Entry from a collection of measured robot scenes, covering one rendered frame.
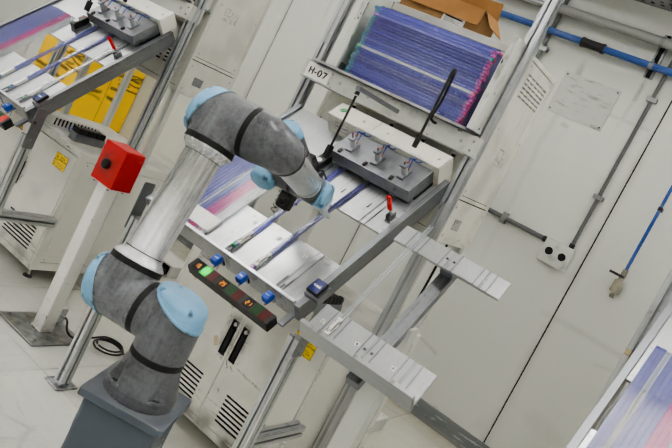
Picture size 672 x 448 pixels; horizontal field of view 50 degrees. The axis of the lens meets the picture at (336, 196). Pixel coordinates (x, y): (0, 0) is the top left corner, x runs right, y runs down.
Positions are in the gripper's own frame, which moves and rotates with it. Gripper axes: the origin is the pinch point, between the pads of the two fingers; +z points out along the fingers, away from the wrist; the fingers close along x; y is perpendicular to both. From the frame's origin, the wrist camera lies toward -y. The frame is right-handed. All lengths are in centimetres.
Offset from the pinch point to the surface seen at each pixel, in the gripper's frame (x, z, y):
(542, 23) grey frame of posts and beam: -24, -14, 91
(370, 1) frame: 38, -9, 78
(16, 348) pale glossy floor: 74, 36, -89
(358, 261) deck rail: -21.0, 6.5, -3.2
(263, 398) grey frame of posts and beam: -22, 16, -50
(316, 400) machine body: -21, 49, -36
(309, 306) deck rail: -20.9, 2.8, -24.0
